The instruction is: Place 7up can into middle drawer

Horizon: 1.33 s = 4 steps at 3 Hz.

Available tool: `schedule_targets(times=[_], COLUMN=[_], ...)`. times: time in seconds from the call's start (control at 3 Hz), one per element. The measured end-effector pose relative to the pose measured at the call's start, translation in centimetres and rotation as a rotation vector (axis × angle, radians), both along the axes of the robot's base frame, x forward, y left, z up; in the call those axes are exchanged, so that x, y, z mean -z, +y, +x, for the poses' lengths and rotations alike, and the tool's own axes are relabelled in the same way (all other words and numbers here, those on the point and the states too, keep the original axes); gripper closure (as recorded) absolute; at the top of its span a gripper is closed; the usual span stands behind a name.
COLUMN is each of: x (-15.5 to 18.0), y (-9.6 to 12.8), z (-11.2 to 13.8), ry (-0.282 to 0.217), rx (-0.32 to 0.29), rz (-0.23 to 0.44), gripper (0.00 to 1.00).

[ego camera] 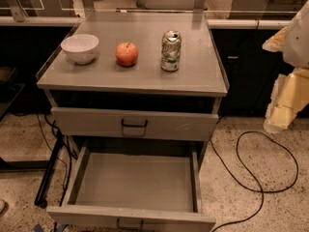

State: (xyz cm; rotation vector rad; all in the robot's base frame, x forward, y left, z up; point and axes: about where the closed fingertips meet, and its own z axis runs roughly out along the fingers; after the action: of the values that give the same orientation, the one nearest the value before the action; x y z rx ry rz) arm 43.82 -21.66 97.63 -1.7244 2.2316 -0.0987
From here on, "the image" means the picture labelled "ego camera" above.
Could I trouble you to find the grey drawer cabinet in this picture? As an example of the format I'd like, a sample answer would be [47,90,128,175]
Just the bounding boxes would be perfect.
[36,11,230,232]

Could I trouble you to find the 7up can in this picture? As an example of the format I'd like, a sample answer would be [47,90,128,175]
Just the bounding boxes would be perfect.
[160,30,182,72]

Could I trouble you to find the black floor cable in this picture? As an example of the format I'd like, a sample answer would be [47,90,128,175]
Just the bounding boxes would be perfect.
[209,130,299,232]

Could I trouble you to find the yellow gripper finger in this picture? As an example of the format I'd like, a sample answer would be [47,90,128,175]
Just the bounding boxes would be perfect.
[262,27,287,52]
[264,68,309,133]

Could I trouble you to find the white ceramic bowl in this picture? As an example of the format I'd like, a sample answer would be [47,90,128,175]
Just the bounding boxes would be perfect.
[61,34,99,64]

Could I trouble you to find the black cables at left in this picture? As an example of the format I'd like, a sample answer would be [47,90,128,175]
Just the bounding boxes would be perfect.
[34,113,78,208]

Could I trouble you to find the closed upper grey drawer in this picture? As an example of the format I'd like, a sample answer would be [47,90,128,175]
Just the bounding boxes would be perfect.
[51,107,218,141]

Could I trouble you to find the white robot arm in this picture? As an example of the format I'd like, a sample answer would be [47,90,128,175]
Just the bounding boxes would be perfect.
[263,1,309,133]

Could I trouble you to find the open middle grey drawer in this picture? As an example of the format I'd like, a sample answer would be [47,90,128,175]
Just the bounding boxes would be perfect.
[47,148,215,232]

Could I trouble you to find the red apple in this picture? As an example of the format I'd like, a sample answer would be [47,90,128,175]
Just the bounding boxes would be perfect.
[115,42,138,67]

